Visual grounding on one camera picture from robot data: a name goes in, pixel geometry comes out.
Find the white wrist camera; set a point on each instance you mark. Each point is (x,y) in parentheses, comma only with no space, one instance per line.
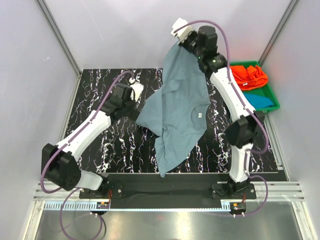
(137,89)
(181,28)

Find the grey-blue t shirt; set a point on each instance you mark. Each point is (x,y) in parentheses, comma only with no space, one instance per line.
(176,112)

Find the small connector box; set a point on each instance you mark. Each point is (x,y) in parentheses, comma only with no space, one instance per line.
(103,204)
(238,207)

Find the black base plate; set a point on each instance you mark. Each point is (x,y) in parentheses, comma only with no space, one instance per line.
(150,192)

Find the teal blue t shirt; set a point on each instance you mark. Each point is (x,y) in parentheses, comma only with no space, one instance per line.
(258,102)

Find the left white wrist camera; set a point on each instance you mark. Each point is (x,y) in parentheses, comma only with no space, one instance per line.
(137,89)

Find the white slotted cable duct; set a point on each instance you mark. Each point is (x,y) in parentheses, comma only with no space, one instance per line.
(92,206)

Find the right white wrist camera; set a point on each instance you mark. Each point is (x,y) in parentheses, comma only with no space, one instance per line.
(181,28)

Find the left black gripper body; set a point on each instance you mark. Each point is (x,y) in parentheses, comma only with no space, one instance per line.
(130,112)

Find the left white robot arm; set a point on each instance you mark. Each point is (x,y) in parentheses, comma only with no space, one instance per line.
(59,162)

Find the right aluminium corner post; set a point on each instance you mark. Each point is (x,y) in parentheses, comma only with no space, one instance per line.
(292,5)

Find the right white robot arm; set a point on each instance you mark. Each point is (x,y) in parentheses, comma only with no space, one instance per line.
(246,121)

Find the left small connector box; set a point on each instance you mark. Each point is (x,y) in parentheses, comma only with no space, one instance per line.
(103,204)

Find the aluminium corner post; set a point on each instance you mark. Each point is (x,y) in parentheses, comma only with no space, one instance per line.
(292,5)
(58,35)

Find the right small connector box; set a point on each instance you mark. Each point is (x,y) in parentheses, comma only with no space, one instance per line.
(238,207)

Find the left aluminium corner post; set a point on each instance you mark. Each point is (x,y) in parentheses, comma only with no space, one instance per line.
(58,35)

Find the green plastic bin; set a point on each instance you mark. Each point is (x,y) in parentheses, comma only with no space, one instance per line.
(265,91)

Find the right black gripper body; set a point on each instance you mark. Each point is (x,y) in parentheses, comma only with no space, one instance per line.
(189,43)

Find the orange t shirt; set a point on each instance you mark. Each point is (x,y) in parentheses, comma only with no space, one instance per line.
(249,78)

